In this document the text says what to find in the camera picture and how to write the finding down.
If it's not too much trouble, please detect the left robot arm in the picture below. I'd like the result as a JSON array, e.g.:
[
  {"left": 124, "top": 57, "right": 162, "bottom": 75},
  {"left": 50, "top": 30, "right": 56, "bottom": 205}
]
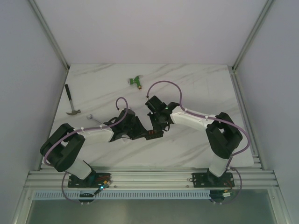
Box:
[{"left": 40, "top": 109, "right": 149, "bottom": 188}]

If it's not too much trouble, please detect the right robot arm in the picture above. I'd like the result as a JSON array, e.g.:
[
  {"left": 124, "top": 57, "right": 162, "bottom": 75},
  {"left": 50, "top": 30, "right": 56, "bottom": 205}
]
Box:
[{"left": 145, "top": 96, "right": 243, "bottom": 186}]

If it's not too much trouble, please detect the silver open-end wrench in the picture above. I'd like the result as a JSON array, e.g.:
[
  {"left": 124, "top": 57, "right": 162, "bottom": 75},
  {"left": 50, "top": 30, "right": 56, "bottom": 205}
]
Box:
[{"left": 86, "top": 114, "right": 103, "bottom": 125}]

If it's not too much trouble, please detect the white slotted cable duct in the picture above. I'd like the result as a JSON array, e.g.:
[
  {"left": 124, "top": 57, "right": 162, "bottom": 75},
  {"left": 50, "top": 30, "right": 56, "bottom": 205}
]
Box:
[{"left": 32, "top": 189, "right": 267, "bottom": 201}]

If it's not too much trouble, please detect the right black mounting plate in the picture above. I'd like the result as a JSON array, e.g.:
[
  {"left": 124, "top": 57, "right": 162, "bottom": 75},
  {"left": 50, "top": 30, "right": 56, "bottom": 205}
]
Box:
[{"left": 191, "top": 172, "right": 235, "bottom": 189}]

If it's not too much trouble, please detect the claw hammer black handle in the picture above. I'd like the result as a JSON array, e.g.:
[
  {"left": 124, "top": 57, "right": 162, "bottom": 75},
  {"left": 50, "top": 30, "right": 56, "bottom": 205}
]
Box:
[{"left": 64, "top": 84, "right": 81, "bottom": 116}]

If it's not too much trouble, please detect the aluminium frame post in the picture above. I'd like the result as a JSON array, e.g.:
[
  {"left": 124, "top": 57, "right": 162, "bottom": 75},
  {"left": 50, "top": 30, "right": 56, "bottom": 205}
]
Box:
[
  {"left": 232, "top": 0, "right": 276, "bottom": 72},
  {"left": 27, "top": 0, "right": 70, "bottom": 71}
]

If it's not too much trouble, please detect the left aluminium frame post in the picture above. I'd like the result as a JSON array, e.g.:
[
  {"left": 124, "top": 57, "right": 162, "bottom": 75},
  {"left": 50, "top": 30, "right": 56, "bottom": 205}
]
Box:
[{"left": 27, "top": 0, "right": 70, "bottom": 71}]

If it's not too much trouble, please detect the black mounting plate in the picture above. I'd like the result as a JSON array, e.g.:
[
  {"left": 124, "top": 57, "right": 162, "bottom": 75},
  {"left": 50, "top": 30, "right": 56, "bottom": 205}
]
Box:
[
  {"left": 191, "top": 172, "right": 235, "bottom": 189},
  {"left": 68, "top": 173, "right": 111, "bottom": 188}
]

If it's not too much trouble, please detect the right aluminium frame post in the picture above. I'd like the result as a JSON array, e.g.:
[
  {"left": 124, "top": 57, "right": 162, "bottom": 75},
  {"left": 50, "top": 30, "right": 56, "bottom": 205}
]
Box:
[{"left": 232, "top": 0, "right": 276, "bottom": 72}]

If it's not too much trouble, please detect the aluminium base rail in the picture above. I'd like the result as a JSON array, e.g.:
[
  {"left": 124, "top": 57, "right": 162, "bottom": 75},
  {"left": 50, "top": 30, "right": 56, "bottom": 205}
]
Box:
[{"left": 24, "top": 165, "right": 278, "bottom": 189}]

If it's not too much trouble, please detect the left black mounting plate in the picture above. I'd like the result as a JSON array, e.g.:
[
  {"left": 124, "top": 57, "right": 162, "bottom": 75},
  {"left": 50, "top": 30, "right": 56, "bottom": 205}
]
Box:
[{"left": 68, "top": 173, "right": 111, "bottom": 188}]

